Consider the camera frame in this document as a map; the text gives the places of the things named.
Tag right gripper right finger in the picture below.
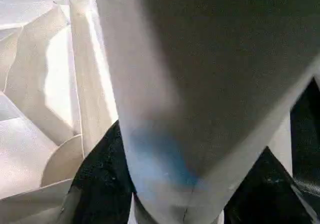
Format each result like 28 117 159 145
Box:
223 146 316 224

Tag white plastic table leg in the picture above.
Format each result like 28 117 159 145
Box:
94 0 320 224

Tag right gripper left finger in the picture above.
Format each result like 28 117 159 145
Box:
71 120 135 224

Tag white plastic table top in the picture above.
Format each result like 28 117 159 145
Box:
0 0 120 224

